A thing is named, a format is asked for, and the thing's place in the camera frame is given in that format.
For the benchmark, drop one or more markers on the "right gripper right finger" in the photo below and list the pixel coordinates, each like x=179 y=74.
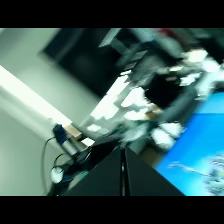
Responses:
x=146 y=180

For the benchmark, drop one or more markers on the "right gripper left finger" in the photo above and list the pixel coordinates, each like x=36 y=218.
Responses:
x=101 y=178

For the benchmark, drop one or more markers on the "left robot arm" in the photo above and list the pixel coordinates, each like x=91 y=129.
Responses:
x=166 y=91

